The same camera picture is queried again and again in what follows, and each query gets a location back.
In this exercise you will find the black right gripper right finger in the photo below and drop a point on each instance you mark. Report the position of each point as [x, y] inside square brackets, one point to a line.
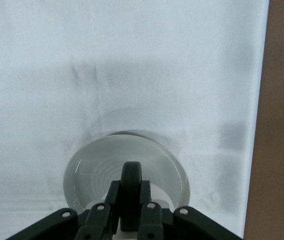
[167, 222]

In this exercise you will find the gray round plate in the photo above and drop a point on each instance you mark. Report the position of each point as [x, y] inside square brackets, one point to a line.
[94, 160]

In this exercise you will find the white square cloth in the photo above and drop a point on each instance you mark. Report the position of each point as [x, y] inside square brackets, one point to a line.
[132, 62]

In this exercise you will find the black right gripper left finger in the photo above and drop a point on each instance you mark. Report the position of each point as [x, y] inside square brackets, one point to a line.
[94, 222]

